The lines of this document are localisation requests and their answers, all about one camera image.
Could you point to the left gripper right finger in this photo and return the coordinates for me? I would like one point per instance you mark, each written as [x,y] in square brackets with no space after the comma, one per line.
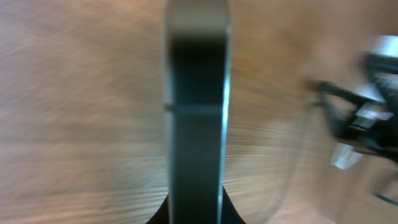
[229,214]

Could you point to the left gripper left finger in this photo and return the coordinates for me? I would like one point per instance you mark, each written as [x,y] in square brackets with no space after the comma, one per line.
[161,216]

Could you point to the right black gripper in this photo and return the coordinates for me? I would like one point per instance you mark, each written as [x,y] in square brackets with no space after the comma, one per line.
[376,103]

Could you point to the turquoise screen smartphone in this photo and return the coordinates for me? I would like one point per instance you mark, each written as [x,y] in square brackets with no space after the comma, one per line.
[196,81]

